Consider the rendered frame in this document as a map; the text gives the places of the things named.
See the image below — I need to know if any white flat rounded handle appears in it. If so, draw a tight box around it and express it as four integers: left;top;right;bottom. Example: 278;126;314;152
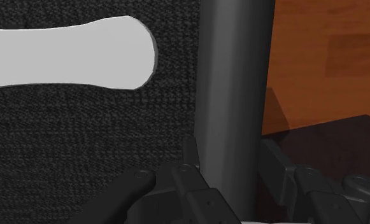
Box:
0;15;159;91

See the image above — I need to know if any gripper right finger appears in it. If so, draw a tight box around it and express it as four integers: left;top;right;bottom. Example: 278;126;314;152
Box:
258;137;370;224

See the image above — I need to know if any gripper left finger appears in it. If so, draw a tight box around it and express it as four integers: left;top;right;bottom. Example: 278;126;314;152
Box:
69;136;242;224

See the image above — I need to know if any grey cylinder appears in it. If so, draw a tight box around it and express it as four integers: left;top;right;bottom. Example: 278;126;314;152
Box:
193;0;276;223

